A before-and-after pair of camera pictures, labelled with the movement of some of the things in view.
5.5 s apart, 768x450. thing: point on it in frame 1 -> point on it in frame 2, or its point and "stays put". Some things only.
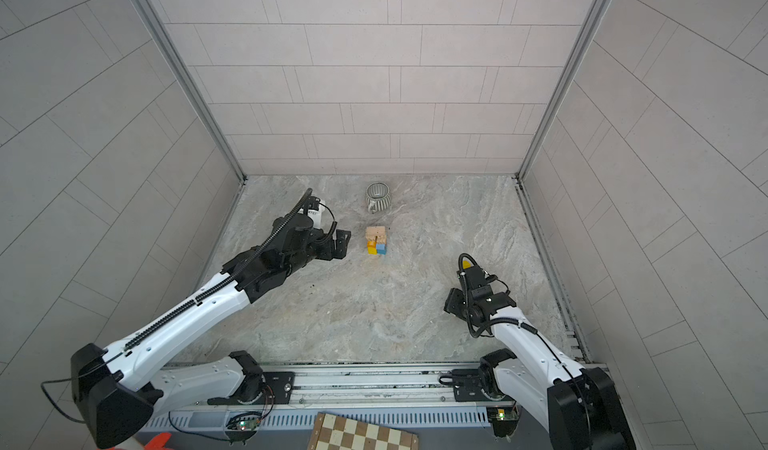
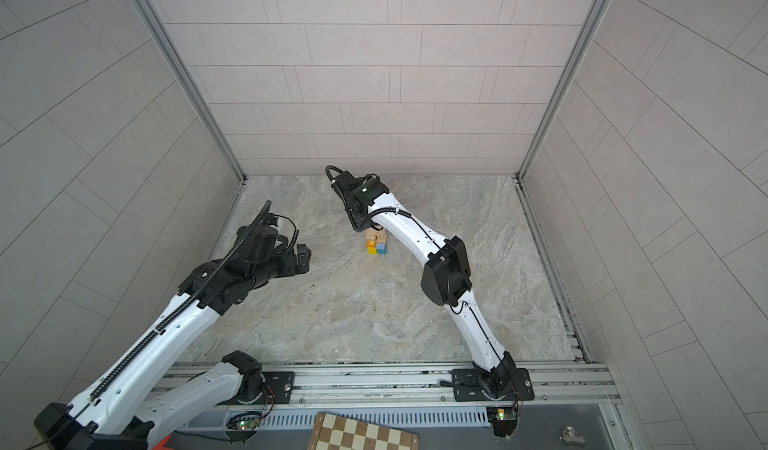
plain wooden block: (375, 233) stays put
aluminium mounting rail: (347, 388) stays put
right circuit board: (504, 420) stays put
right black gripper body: (460, 305) -> (357, 221)
